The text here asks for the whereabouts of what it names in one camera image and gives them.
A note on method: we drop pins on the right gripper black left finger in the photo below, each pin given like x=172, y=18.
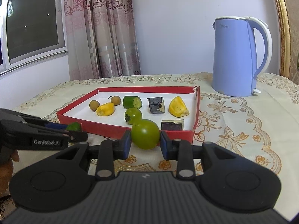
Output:
x=73, y=163

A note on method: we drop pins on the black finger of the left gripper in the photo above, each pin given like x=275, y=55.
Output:
x=29, y=119
x=27, y=136

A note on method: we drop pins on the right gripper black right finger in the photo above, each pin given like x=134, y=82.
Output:
x=185, y=153

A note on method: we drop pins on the dark eggplant round piece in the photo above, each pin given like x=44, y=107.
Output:
x=172, y=124

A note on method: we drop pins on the round green tomato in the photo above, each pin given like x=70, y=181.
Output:
x=145, y=134

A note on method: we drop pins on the green cucumber piece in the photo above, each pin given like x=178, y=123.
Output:
x=132, y=102
x=74, y=126

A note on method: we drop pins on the small yellow fruit piece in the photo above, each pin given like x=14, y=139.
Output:
x=106, y=109

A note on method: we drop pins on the large yellow fruit piece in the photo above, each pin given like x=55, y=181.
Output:
x=178, y=108

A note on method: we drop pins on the green tomato with stem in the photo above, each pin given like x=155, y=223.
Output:
x=132, y=115

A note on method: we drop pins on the brown longan fruit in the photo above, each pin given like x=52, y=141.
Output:
x=93, y=105
x=116, y=100

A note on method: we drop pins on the dark eggplant chunk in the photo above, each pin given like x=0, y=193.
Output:
x=156, y=105

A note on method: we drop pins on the person's left hand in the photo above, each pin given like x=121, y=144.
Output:
x=6, y=171

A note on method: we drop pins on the red shallow cardboard box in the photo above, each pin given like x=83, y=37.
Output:
x=114, y=126

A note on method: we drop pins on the cream embroidered tablecloth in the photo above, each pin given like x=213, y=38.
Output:
x=262, y=128

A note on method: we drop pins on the blue electric kettle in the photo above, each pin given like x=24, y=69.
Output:
x=235, y=66

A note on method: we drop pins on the pink floral curtain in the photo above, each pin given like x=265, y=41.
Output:
x=101, y=39

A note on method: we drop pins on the window with white frame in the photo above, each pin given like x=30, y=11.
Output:
x=31, y=30

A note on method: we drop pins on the gold picture frame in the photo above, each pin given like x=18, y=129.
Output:
x=287, y=11

